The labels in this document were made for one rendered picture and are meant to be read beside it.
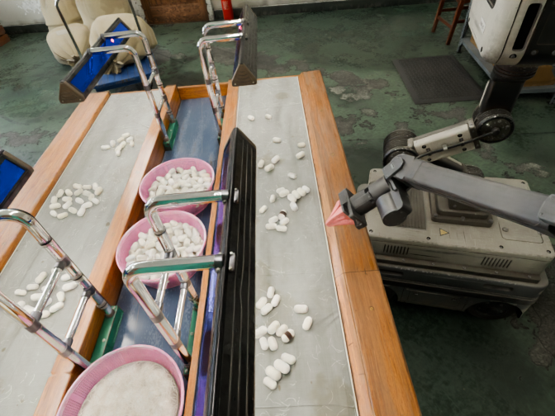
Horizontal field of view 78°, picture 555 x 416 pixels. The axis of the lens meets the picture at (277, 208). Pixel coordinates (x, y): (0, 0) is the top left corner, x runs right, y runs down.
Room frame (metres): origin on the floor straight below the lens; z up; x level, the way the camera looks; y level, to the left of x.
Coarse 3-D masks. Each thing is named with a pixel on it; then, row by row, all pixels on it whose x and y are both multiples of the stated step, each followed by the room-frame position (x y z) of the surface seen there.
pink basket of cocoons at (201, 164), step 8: (176, 160) 1.08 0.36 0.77; (184, 160) 1.08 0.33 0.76; (192, 160) 1.08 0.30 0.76; (200, 160) 1.06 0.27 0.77; (160, 168) 1.06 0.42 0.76; (168, 168) 1.07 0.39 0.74; (184, 168) 1.07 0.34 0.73; (200, 168) 1.06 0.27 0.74; (208, 168) 1.02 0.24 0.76; (152, 176) 1.02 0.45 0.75; (160, 176) 1.04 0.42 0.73; (144, 184) 0.97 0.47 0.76; (144, 192) 0.94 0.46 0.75; (144, 200) 0.88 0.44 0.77; (160, 208) 0.83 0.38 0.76; (168, 208) 0.83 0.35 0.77; (176, 208) 0.83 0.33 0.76; (184, 208) 0.84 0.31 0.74; (192, 208) 0.86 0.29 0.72; (200, 208) 0.88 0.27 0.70; (184, 216) 0.85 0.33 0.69
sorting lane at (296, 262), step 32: (256, 96) 1.57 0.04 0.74; (288, 96) 1.53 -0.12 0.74; (256, 128) 1.28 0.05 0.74; (288, 128) 1.25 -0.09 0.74; (288, 160) 1.04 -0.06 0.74; (256, 192) 0.88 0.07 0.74; (256, 224) 0.73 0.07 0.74; (288, 224) 0.72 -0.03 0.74; (320, 224) 0.70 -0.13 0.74; (256, 256) 0.61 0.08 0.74; (288, 256) 0.60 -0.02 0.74; (320, 256) 0.58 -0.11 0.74; (256, 288) 0.50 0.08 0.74; (288, 288) 0.49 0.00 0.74; (320, 288) 0.48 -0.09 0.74; (256, 320) 0.41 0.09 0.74; (288, 320) 0.40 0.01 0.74; (320, 320) 0.39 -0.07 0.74; (256, 352) 0.33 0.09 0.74; (288, 352) 0.32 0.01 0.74; (320, 352) 0.31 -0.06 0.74; (256, 384) 0.26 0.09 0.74; (288, 384) 0.26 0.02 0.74; (320, 384) 0.25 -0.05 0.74; (352, 384) 0.24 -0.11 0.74
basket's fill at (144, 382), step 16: (128, 368) 0.34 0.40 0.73; (144, 368) 0.33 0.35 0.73; (160, 368) 0.33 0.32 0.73; (96, 384) 0.31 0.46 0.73; (112, 384) 0.30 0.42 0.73; (128, 384) 0.30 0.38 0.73; (144, 384) 0.29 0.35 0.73; (160, 384) 0.29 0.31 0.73; (176, 384) 0.29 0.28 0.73; (96, 400) 0.27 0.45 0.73; (112, 400) 0.27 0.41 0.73; (128, 400) 0.26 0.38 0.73; (144, 400) 0.26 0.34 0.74; (160, 400) 0.25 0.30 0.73; (176, 400) 0.25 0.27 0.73
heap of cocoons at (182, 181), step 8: (176, 168) 1.07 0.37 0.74; (192, 168) 1.05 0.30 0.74; (168, 176) 1.03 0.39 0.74; (176, 176) 1.02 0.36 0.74; (184, 176) 1.01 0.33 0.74; (192, 176) 1.01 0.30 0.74; (200, 176) 1.02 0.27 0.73; (208, 176) 1.00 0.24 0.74; (152, 184) 0.99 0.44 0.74; (160, 184) 1.00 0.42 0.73; (168, 184) 0.99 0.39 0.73; (176, 184) 0.97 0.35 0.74; (184, 184) 0.97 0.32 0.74; (192, 184) 0.96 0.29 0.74; (200, 184) 0.96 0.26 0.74; (208, 184) 0.95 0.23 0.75; (152, 192) 0.94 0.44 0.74; (160, 192) 0.94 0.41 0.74; (168, 192) 0.93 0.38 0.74; (176, 192) 0.93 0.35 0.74
